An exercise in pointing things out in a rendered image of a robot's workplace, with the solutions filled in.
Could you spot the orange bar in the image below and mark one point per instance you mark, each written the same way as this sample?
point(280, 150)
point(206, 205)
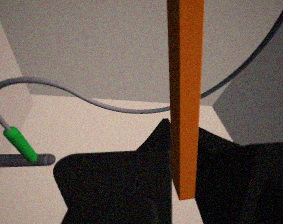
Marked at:
point(185, 36)

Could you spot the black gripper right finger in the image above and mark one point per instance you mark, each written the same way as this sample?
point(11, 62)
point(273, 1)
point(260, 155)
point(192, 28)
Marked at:
point(230, 177)

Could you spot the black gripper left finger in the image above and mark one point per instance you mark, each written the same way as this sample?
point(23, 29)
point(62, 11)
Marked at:
point(143, 174)

